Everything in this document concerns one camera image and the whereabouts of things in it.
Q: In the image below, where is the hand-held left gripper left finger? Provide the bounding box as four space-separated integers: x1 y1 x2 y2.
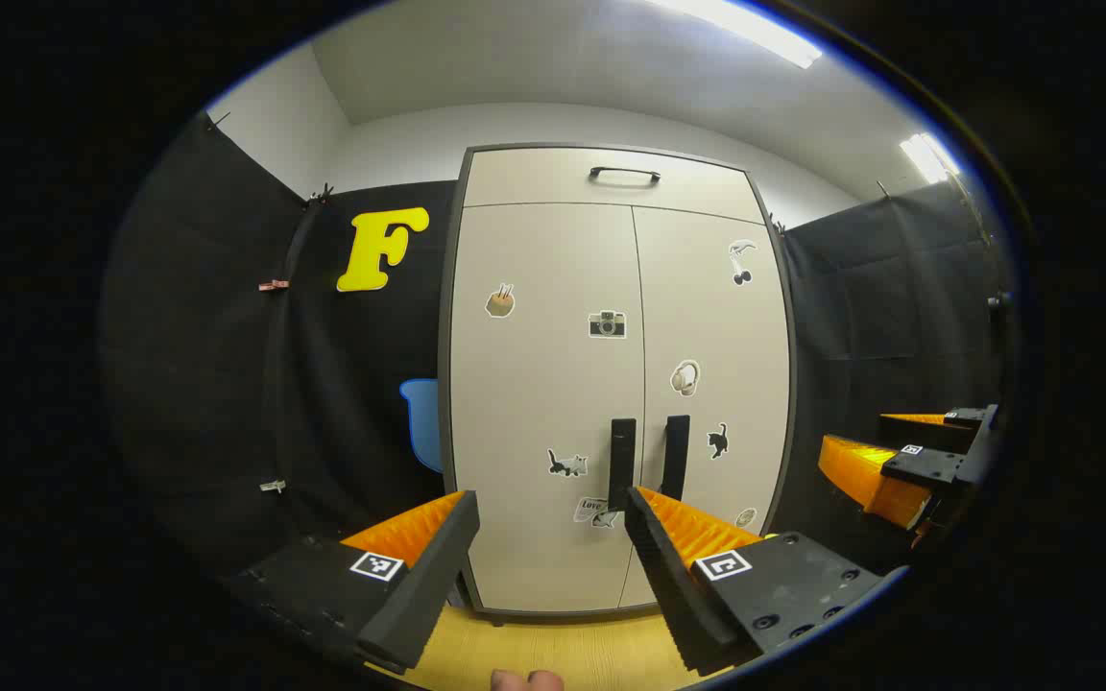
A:
222 489 482 675

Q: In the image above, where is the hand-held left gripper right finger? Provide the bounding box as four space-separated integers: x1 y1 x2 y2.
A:
622 485 907 678

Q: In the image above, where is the black door handle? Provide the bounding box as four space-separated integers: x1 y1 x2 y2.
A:
609 418 637 512
661 415 691 500

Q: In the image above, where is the beige cabinet door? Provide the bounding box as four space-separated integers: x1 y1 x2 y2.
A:
450 203 645 612
620 206 792 608

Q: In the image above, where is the beige double-door shoe cabinet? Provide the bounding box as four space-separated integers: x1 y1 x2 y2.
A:
438 142 799 620

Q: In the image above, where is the beige cabinet drawer front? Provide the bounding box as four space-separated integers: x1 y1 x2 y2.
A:
463 149 767 225

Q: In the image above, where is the short ceiling light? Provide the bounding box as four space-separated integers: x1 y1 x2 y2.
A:
901 132 962 183

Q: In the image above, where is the black backdrop cloth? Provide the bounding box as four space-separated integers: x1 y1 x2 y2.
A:
102 110 1015 615

